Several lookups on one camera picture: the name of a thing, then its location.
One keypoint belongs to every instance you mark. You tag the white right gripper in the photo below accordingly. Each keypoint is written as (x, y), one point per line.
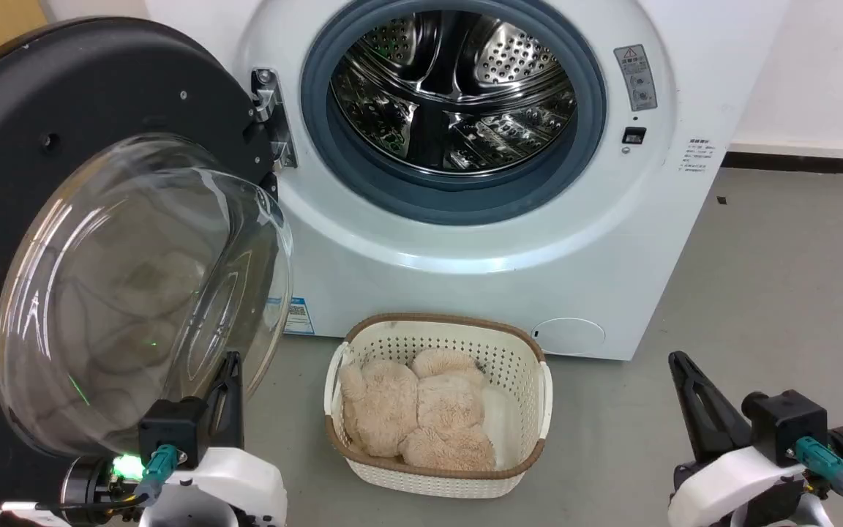
(736, 487)

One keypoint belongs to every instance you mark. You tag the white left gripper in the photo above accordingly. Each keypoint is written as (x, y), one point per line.
(238, 487)

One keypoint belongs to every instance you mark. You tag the black washer door glass bowl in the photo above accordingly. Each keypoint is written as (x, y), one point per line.
(63, 219)

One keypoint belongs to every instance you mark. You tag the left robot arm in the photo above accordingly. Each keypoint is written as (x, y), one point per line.
(88, 489)

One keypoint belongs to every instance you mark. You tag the white front-load washing machine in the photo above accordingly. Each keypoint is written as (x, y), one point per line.
(597, 241)

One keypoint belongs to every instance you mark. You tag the black door latch slot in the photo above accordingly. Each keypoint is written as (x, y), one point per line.
(634, 135)

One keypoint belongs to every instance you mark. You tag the chrome door hinge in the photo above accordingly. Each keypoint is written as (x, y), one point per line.
(274, 117)

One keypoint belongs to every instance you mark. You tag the blue white energy label sticker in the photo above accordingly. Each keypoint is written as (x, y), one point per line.
(298, 316)

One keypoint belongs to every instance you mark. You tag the round white filter cover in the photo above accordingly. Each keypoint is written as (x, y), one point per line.
(568, 336)

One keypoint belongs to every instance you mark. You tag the beige fluffy plush toy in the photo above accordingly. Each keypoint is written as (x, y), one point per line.
(421, 413)

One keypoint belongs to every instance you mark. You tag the white laundry basket brown rim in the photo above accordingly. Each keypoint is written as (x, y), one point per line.
(516, 359)

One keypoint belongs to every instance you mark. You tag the grey warning sticker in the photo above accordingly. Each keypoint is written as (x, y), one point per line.
(636, 77)

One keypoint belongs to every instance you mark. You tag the stainless steel washer drum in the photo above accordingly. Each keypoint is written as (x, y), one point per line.
(451, 95)

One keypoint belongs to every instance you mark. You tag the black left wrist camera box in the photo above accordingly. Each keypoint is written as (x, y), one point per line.
(171, 432)

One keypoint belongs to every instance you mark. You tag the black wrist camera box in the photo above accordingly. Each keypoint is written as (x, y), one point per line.
(787, 424)
(171, 432)

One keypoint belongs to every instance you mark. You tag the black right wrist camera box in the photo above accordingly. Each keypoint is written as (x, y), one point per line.
(787, 424)

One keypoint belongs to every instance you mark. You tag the dark wall baseboard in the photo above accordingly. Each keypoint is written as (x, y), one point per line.
(809, 161)

